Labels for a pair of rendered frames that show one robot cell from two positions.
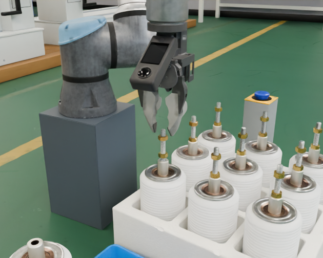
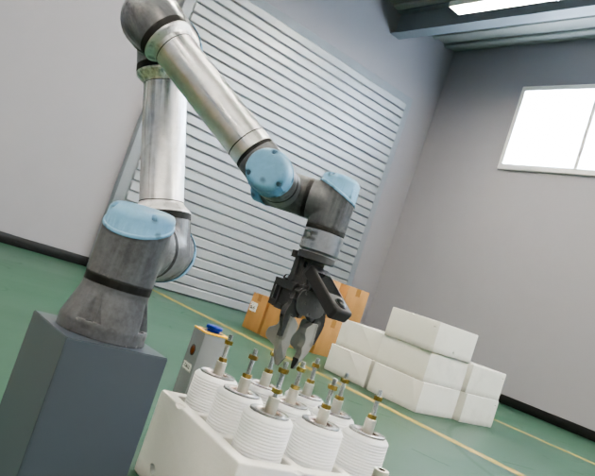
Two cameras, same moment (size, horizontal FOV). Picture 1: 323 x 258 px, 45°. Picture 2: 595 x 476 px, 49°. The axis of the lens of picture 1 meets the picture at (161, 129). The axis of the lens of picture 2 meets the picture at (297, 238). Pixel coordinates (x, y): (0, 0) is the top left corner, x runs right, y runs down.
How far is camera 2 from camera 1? 1.16 m
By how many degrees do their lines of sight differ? 69
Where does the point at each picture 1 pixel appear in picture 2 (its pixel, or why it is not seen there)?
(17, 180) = not seen: outside the picture
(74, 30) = (165, 225)
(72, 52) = (150, 252)
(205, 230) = (328, 464)
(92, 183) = (124, 450)
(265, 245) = (377, 463)
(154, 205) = (278, 450)
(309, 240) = not seen: hidden behind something
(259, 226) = (377, 445)
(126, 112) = not seen: hidden behind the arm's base
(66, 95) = (117, 313)
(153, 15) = (329, 248)
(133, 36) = (184, 244)
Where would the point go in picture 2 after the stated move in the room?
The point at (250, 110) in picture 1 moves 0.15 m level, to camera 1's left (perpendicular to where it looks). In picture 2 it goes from (209, 346) to (175, 344)
